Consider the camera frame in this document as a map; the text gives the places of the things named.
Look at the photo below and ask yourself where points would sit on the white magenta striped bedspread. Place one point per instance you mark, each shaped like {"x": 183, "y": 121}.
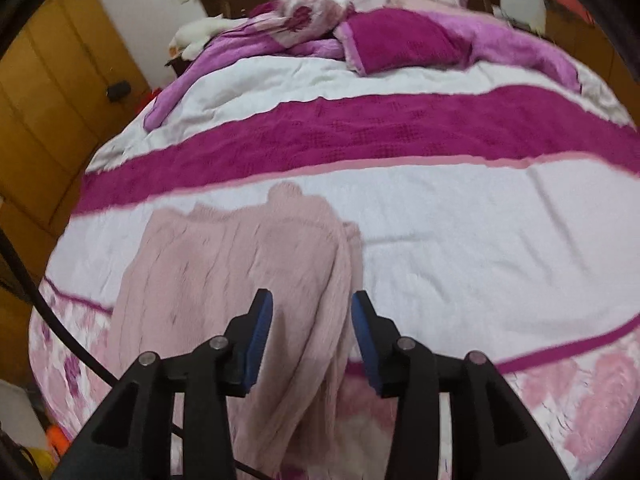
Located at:
{"x": 475, "y": 240}

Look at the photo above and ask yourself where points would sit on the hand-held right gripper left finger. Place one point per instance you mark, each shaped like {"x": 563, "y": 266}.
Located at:
{"x": 257, "y": 342}

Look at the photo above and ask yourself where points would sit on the magenta pillow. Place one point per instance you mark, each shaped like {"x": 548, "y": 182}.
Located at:
{"x": 400, "y": 40}

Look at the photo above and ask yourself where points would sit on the pink knitted sweater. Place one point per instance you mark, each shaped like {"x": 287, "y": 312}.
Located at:
{"x": 225, "y": 270}

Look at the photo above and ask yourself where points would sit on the purple fleece blanket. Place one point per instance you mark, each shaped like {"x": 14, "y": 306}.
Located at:
{"x": 510, "y": 45}

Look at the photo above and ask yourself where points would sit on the orange plastic object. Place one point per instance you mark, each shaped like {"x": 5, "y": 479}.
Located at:
{"x": 56, "y": 440}

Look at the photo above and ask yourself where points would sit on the pink white floral quilt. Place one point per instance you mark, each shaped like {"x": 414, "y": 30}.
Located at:
{"x": 305, "y": 15}

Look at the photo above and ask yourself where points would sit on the white plush toy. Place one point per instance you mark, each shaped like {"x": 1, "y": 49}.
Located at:
{"x": 200, "y": 32}

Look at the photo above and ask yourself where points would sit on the orange red cloth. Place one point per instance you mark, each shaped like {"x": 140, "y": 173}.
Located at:
{"x": 567, "y": 0}

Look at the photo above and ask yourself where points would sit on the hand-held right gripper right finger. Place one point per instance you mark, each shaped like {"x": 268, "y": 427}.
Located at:
{"x": 364, "y": 347}

